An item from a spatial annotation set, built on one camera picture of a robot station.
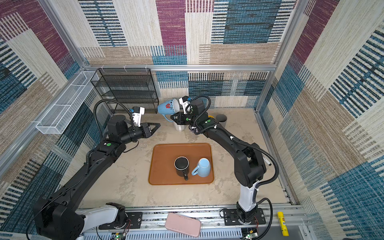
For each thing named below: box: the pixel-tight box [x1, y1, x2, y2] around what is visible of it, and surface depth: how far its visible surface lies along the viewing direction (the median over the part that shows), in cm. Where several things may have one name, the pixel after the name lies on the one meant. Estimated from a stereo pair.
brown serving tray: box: [148, 143, 214, 185], surface depth 96 cm
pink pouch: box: [165, 212, 201, 238], surface depth 72 cm
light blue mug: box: [191, 157, 211, 178], surface depth 84 cm
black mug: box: [174, 156, 190, 181], surface depth 84 cm
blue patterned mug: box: [157, 99, 180, 122], surface depth 81 cm
